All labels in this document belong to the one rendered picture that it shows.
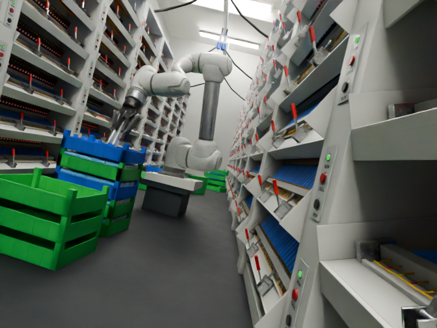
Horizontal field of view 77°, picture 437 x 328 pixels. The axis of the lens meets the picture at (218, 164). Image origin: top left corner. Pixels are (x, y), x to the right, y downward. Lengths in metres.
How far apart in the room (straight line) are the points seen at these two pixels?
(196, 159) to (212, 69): 0.57
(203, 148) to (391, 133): 1.49
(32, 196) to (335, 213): 0.83
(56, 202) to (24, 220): 0.12
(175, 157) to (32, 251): 1.10
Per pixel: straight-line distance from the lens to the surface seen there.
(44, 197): 0.95
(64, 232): 0.93
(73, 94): 2.09
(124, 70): 2.78
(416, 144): 0.32
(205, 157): 1.77
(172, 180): 1.76
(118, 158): 1.21
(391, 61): 0.48
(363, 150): 0.41
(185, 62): 1.76
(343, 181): 0.43
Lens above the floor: 0.42
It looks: 1 degrees down
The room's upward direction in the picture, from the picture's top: 13 degrees clockwise
